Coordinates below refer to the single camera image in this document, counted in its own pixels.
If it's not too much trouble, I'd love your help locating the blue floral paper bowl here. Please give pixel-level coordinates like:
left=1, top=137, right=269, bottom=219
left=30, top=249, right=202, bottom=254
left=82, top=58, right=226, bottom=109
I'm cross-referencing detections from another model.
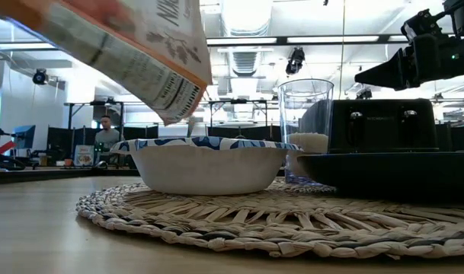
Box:
left=110, top=135, right=303, bottom=196

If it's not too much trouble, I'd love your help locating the person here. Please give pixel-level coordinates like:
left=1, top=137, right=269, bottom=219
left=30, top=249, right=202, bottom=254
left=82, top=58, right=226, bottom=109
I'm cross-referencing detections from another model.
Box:
left=94, top=114, right=126, bottom=154

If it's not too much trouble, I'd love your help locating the computer monitor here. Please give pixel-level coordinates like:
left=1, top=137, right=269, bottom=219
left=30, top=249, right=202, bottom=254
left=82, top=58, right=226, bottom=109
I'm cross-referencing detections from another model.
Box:
left=11, top=124, right=37, bottom=151

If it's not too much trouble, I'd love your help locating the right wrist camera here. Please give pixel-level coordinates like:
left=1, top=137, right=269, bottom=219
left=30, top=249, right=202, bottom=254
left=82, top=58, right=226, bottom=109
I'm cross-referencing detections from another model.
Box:
left=400, top=8, right=446, bottom=40

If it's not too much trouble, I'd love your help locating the silver ceiling air duct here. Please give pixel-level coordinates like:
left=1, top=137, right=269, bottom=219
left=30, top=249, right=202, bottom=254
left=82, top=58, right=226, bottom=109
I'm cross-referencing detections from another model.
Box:
left=219, top=0, right=274, bottom=77

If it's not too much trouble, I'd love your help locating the black ceiling spotlight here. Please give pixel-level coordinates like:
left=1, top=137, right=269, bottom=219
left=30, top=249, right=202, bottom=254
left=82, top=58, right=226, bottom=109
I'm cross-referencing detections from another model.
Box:
left=32, top=68, right=50, bottom=86
left=285, top=46, right=306, bottom=76

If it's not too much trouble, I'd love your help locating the clear glass with milk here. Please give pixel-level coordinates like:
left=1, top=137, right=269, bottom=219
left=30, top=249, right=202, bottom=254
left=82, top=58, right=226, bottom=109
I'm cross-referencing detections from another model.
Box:
left=277, top=78, right=335, bottom=186

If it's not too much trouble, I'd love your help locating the dark utensil handle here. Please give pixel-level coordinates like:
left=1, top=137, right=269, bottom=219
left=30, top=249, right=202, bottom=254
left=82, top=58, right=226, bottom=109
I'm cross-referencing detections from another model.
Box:
left=185, top=115, right=198, bottom=139

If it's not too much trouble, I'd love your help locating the round woven straw placemat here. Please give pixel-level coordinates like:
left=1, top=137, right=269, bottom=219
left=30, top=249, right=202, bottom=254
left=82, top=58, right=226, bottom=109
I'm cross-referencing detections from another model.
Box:
left=75, top=176, right=464, bottom=260

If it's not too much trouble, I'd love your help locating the black four-slot toaster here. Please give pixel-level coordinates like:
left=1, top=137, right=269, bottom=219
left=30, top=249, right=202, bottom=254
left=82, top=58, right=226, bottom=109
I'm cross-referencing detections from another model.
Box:
left=299, top=98, right=440, bottom=155

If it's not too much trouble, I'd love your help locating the red snack bag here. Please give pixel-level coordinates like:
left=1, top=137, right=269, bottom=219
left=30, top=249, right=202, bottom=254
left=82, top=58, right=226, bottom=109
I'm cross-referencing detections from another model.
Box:
left=0, top=0, right=214, bottom=127

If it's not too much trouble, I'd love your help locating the dark green plate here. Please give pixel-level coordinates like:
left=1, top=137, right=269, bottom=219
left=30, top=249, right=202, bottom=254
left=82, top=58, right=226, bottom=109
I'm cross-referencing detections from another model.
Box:
left=296, top=151, right=464, bottom=203

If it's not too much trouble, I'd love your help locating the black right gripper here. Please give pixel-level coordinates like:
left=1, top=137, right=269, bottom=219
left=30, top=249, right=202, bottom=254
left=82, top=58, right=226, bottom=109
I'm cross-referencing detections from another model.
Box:
left=354, top=33, right=464, bottom=92

